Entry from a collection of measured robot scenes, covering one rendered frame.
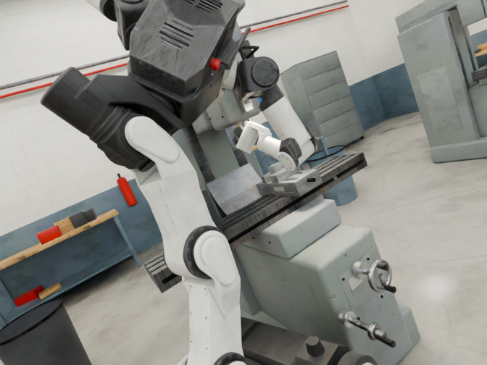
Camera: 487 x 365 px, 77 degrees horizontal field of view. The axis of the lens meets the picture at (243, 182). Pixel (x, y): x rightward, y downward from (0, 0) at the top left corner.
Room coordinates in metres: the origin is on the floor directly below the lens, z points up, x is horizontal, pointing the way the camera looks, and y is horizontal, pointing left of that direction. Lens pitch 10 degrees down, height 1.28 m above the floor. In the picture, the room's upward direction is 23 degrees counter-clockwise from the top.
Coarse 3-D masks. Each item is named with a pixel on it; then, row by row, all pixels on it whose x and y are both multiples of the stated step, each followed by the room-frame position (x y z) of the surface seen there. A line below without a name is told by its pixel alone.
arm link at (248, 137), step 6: (246, 126) 1.24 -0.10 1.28; (234, 132) 1.23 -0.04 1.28; (240, 132) 1.23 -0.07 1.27; (246, 132) 1.23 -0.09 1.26; (252, 132) 1.22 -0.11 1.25; (240, 138) 1.25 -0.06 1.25; (246, 138) 1.23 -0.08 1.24; (252, 138) 1.23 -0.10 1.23; (240, 144) 1.23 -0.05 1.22; (246, 144) 1.22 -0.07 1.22; (252, 144) 1.23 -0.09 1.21; (246, 150) 1.23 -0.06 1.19
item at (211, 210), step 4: (204, 192) 1.33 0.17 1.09; (204, 196) 1.32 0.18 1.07; (208, 196) 1.33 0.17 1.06; (204, 200) 1.32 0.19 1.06; (208, 200) 1.33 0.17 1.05; (208, 204) 1.32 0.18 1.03; (212, 204) 1.33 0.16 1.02; (208, 208) 1.32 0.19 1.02; (212, 208) 1.33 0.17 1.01; (212, 212) 1.32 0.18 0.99; (216, 212) 1.33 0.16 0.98; (212, 216) 1.32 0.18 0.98; (216, 216) 1.33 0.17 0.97; (212, 220) 1.32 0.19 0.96; (216, 220) 1.32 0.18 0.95; (216, 224) 1.32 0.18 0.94; (220, 224) 1.33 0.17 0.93; (220, 228) 1.33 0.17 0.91
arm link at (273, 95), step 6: (276, 84) 1.00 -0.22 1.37; (270, 90) 0.98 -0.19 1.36; (276, 90) 0.99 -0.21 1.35; (264, 96) 1.01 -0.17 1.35; (270, 96) 0.98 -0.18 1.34; (276, 96) 0.98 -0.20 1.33; (282, 96) 0.99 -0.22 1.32; (264, 102) 0.99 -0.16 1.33; (270, 102) 0.98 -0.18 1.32; (264, 108) 1.00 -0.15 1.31
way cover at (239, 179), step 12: (240, 168) 1.85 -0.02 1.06; (252, 168) 1.87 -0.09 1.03; (216, 180) 1.78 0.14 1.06; (228, 180) 1.79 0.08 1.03; (240, 180) 1.80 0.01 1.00; (252, 180) 1.82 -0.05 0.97; (216, 192) 1.73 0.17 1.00; (228, 192) 1.75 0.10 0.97; (240, 192) 1.76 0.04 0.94; (252, 192) 1.76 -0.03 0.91; (228, 204) 1.69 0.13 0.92; (240, 204) 1.69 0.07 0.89
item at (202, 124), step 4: (204, 112) 1.53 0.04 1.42; (200, 116) 1.55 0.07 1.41; (204, 116) 1.53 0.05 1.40; (208, 116) 1.54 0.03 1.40; (196, 120) 1.61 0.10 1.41; (200, 120) 1.57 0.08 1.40; (204, 120) 1.54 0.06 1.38; (208, 120) 1.53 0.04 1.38; (192, 124) 1.68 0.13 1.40; (196, 124) 1.63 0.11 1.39; (200, 124) 1.59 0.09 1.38; (204, 124) 1.54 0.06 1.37; (208, 124) 1.53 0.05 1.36; (196, 128) 1.65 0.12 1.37; (200, 128) 1.61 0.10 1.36; (204, 128) 1.57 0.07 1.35; (208, 128) 1.55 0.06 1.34; (212, 128) 1.70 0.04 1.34; (196, 132) 1.67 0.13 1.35; (200, 132) 1.64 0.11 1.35
